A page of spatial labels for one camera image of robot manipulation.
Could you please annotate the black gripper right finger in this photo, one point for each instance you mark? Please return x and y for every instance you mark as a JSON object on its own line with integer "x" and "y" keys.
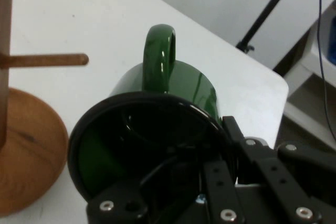
{"x": 278, "y": 182}

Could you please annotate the green enamel mug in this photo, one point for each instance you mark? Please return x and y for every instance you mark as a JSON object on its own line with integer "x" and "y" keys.
{"x": 183, "y": 85}

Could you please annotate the black tripod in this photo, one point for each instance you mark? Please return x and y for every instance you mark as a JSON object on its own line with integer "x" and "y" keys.
{"x": 267, "y": 11}

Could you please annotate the white shelf unit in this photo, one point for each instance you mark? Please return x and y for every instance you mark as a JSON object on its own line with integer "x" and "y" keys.
{"x": 309, "y": 82}

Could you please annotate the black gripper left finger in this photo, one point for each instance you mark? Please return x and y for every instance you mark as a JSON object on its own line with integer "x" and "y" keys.
{"x": 218, "y": 190}

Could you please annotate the wooden mug tree stand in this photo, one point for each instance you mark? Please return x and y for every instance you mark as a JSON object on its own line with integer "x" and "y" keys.
{"x": 29, "y": 155}

